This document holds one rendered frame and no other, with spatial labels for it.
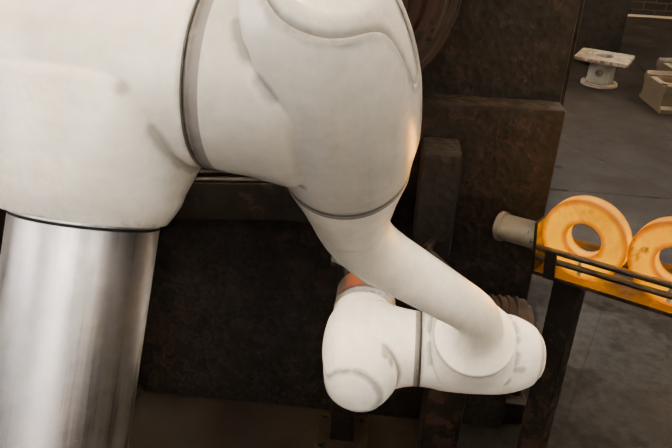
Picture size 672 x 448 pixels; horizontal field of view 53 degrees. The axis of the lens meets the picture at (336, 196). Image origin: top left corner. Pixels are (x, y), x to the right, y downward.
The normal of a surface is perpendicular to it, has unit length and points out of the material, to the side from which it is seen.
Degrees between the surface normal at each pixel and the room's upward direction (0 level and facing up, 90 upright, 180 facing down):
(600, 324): 0
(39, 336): 66
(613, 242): 90
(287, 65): 99
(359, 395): 92
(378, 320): 6
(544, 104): 0
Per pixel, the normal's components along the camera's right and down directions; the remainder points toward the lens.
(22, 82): -0.21, 0.10
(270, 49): -0.46, 0.43
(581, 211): -0.65, 0.31
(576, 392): 0.04, -0.90
